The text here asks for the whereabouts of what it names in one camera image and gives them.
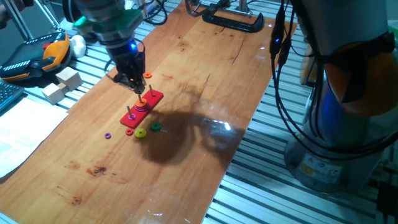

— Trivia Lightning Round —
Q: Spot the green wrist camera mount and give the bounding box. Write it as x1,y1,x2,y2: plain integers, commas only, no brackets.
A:
73,8,144,32

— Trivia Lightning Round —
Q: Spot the red Hanoi base with pegs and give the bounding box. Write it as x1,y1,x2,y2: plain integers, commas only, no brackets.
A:
119,83,165,130

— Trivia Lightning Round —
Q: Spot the black orange teach pendant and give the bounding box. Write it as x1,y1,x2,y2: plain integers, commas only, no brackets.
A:
0,32,72,82

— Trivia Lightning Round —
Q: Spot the glossy wooden board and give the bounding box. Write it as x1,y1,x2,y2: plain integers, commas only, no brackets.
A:
0,1,298,224

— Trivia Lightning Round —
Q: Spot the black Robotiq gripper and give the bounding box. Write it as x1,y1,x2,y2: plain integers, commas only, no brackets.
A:
107,40,146,95

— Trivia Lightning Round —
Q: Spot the white rounded plastic object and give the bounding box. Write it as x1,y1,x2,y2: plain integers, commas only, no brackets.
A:
70,34,87,59

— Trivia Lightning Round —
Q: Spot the medium wooden cube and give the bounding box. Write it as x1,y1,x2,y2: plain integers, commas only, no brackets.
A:
42,82,65,105

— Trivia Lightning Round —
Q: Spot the black computer keyboard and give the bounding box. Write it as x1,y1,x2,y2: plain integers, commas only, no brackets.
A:
0,80,25,113

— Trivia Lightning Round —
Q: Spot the white paper sheet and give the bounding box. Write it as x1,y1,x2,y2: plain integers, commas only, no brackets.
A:
0,98,69,179

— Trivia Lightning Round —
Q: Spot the black cable bundle on arm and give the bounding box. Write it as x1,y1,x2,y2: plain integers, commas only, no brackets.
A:
269,0,398,161

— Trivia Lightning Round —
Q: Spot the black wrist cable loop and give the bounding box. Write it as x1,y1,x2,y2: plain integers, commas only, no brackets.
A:
136,0,169,26

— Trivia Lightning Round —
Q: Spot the black C clamp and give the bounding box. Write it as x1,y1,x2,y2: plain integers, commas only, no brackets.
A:
201,2,265,34

